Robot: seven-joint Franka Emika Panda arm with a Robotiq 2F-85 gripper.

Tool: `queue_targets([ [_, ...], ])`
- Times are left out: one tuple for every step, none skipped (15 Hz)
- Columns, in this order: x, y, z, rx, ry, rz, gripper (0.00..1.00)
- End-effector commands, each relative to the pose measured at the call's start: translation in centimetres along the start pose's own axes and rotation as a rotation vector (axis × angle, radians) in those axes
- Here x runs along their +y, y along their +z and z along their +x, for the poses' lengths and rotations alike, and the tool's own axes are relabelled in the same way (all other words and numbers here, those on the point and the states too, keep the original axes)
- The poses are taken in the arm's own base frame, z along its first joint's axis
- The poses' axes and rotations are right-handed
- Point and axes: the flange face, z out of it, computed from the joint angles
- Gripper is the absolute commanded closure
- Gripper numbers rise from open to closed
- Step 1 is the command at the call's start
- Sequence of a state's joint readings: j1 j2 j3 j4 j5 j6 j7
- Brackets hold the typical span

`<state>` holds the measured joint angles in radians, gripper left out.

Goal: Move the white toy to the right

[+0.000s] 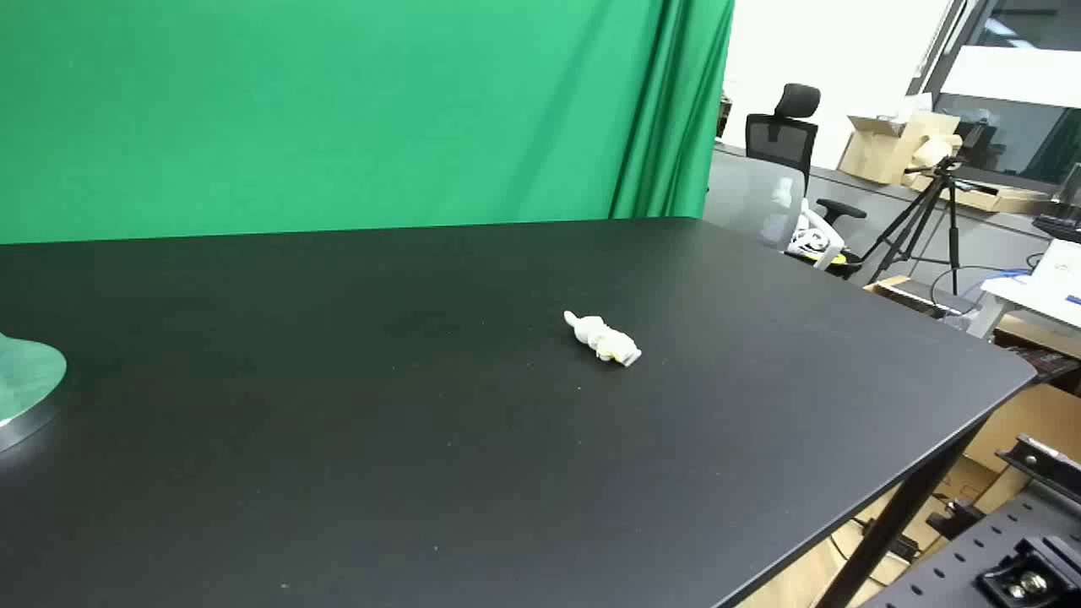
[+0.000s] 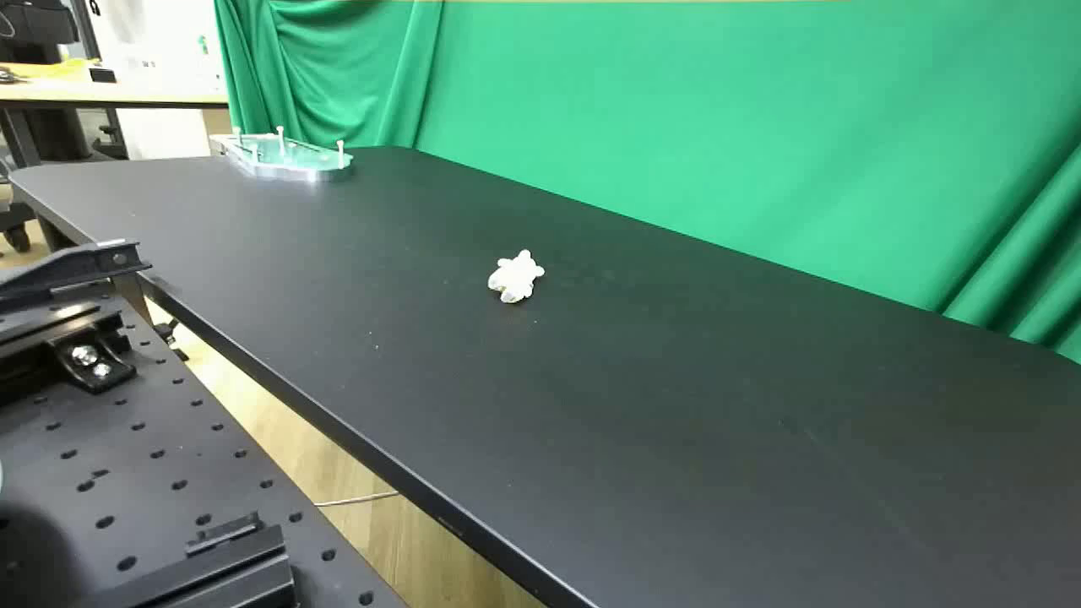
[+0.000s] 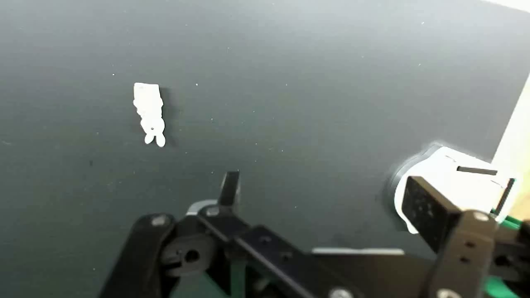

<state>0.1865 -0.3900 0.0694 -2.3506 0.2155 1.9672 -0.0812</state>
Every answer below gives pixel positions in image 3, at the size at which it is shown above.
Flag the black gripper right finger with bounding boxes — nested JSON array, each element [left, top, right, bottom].
[[401, 175, 499, 298]]

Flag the white plush toy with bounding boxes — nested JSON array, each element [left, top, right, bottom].
[[131, 81, 168, 149]]

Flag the pale base plate with pegs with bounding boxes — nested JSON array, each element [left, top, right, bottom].
[[393, 144, 519, 235]]

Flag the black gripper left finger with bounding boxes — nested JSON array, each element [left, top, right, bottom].
[[98, 170, 251, 298]]

